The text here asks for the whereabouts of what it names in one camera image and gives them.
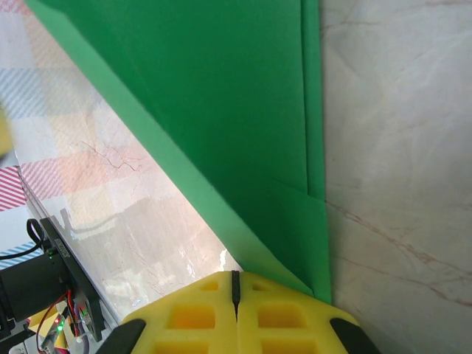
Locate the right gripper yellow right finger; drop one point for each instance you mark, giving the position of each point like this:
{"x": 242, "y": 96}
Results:
{"x": 287, "y": 321}

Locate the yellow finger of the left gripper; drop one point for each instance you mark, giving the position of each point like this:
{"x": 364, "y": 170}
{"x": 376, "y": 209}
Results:
{"x": 4, "y": 136}

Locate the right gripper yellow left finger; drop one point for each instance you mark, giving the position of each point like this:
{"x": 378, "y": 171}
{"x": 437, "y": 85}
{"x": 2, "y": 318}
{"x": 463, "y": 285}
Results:
{"x": 191, "y": 321}

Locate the green paper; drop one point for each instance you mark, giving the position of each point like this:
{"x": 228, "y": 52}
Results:
{"x": 221, "y": 110}

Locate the circuit board with yellow tape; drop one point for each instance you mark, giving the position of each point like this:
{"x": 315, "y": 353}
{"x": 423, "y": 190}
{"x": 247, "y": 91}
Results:
{"x": 51, "y": 330}

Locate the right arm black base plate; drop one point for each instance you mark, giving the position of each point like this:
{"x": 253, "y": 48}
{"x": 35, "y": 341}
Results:
{"x": 73, "y": 273}

